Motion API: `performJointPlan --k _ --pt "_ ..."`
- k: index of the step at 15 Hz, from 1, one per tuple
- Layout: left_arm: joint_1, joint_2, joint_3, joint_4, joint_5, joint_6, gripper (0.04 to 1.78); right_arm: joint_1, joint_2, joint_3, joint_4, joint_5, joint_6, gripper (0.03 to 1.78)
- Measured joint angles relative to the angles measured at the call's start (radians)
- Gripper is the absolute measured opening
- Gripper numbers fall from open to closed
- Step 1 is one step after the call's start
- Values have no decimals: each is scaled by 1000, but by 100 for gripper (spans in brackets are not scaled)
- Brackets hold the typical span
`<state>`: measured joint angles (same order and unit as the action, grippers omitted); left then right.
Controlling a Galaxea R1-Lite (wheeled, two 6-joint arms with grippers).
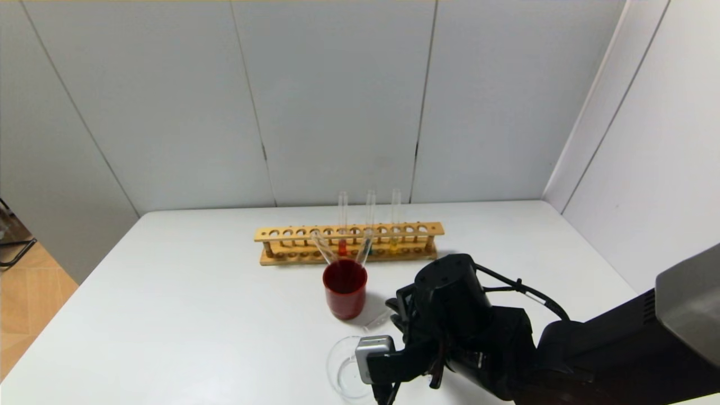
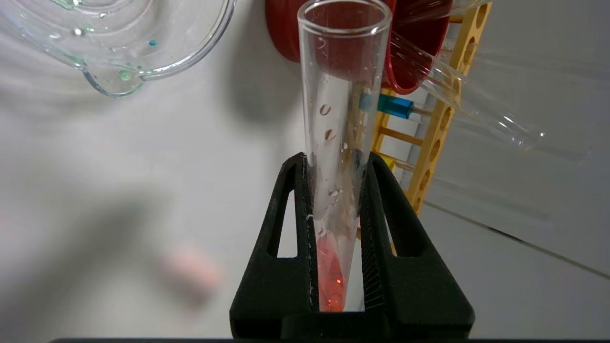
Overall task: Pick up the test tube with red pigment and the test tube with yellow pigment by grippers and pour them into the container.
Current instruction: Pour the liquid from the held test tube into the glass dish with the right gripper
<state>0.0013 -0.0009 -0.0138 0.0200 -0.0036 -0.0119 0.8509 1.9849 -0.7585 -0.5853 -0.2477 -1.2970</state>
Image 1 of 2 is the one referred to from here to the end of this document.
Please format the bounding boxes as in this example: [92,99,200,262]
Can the test tube with yellow pigment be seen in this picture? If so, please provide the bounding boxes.
[390,190,401,255]

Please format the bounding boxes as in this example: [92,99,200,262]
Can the test tube with red pigment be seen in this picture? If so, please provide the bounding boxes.
[364,309,395,332]

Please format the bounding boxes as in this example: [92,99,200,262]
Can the empty glass test tube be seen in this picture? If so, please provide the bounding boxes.
[355,228,374,267]
[310,229,338,266]

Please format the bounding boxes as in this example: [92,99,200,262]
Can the braided black arm cable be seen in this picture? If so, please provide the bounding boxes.
[427,343,448,390]

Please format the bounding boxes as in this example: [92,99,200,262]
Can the black camera cable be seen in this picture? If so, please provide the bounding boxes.
[472,263,570,322]

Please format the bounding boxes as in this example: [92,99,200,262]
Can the dark red plastic cup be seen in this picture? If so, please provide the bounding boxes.
[322,259,368,321]

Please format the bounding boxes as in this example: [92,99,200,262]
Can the wooden test tube rack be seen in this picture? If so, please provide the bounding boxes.
[254,222,445,266]

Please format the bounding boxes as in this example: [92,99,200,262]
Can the black metal chair frame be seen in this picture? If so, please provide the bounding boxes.
[0,198,38,269]

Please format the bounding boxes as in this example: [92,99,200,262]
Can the test tube with blue pigment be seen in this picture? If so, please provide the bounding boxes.
[364,191,376,257]

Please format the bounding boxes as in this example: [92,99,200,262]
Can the clear glass beaker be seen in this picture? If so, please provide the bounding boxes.
[326,335,372,400]

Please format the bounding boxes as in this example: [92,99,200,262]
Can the test tube with orange pigment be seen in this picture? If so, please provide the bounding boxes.
[338,192,348,257]

